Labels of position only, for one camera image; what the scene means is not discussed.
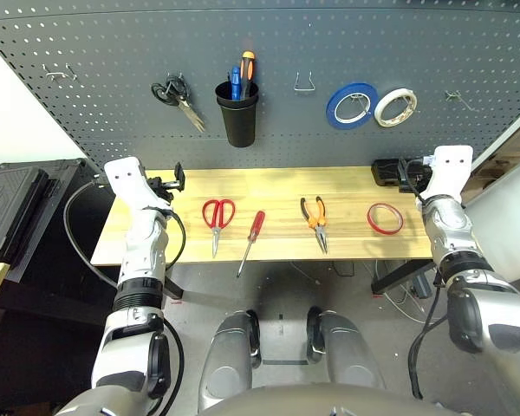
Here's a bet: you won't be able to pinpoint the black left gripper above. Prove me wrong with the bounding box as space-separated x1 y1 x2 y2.
143 162 186 204

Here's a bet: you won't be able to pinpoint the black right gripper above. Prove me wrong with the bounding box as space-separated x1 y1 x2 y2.
397 158 434 194

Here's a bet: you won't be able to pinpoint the red tape roll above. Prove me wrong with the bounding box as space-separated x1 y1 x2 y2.
366 202 405 236

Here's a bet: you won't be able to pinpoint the red handled scissors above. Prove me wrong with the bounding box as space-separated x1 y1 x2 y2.
202 198 237 259

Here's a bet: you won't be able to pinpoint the red handled screwdriver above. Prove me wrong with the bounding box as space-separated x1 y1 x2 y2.
236 210 266 278

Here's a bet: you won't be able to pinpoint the orange black needle-nose pliers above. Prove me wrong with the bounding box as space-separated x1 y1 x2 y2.
300 196 329 255

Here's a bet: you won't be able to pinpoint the small metal pegboard hook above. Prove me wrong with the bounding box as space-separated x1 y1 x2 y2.
444 89 478 113

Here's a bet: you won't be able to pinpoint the dark grey pegboard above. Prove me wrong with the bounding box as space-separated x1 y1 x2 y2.
0 0 520 170

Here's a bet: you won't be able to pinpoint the white tape roll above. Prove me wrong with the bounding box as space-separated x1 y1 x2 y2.
374 87 419 128

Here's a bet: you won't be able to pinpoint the black plastic cup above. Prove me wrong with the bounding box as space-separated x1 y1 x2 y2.
214 81 260 149

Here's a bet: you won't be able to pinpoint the black metal table leg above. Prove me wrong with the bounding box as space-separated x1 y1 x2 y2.
371 258 437 296
164 259 185 300

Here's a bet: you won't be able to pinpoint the blue tape roll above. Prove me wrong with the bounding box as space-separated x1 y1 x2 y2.
326 81 379 130

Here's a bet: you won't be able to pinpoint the brown wooden crate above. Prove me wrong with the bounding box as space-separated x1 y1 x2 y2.
458 112 520 205

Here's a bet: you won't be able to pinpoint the black power adapter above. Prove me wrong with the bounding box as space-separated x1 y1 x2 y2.
411 275 432 300

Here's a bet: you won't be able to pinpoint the black cabinet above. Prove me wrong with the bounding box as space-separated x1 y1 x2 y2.
0 158 122 330

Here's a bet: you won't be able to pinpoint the double prong metal hook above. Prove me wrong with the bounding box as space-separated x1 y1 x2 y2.
42 63 79 83

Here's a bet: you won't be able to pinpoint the black hard carrying case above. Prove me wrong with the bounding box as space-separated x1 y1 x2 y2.
0 166 51 263

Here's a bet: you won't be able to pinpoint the silver right robot leg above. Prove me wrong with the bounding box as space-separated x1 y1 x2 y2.
306 305 385 391

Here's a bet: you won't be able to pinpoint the silver robot leg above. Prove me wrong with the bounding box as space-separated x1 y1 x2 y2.
198 309 262 413
306 305 385 391

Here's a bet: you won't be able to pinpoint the silver left robot leg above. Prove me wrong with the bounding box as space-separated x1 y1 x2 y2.
198 309 262 413

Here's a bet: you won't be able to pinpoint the grey robot torso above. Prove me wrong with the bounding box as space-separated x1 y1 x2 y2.
198 383 460 416

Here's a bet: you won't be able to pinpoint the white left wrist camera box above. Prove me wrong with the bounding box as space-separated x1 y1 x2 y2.
103 157 172 211

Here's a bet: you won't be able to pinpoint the black handled scissors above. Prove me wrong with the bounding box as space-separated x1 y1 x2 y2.
150 73 207 133

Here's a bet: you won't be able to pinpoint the blue handled screwdriver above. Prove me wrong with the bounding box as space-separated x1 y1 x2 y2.
228 66 243 101

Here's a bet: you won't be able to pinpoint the white floor cables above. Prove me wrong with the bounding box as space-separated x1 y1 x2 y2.
374 259 447 324

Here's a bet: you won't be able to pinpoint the wire loop pegboard hook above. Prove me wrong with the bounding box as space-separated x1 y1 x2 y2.
293 71 316 93

